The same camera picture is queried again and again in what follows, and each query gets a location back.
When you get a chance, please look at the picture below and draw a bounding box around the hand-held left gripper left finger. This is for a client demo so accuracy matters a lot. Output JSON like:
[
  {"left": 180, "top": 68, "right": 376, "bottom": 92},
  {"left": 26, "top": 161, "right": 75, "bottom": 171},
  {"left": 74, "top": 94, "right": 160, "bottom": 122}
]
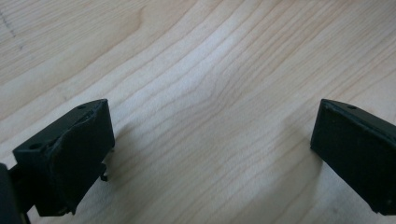
[{"left": 12, "top": 98, "right": 117, "bottom": 217}]

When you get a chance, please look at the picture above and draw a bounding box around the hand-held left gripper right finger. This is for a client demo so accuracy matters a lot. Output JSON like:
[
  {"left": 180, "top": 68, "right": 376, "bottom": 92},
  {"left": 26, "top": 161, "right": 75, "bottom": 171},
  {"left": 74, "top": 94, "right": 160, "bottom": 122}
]
[{"left": 310, "top": 98, "right": 396, "bottom": 217}]

